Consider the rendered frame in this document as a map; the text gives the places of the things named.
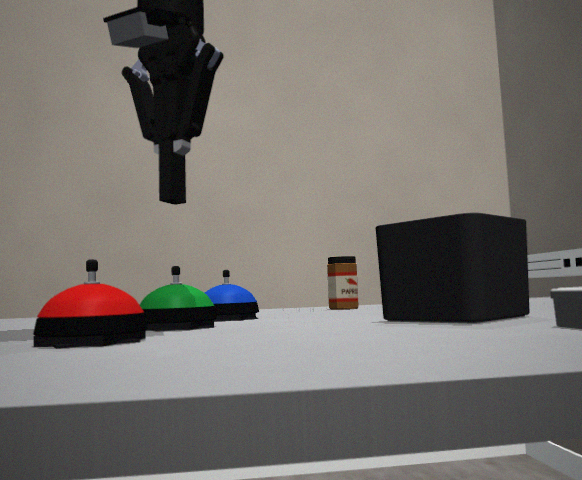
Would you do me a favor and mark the paprika spice jar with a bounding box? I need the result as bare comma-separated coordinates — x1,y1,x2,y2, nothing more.
327,256,358,310

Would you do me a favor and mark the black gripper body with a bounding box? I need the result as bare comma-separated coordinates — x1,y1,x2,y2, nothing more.
137,0,206,79

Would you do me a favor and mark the green bell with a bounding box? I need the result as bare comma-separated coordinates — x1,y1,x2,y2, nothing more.
140,266,217,332

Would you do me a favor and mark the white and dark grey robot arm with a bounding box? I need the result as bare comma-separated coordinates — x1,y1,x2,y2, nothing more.
103,6,174,48

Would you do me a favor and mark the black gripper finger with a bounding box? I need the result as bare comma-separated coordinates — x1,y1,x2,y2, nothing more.
162,39,224,204
122,45,179,205

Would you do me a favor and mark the red bell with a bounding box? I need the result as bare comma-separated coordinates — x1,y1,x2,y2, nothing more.
33,259,147,349

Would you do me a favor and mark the blue bell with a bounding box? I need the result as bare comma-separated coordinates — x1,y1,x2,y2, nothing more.
205,270,259,322

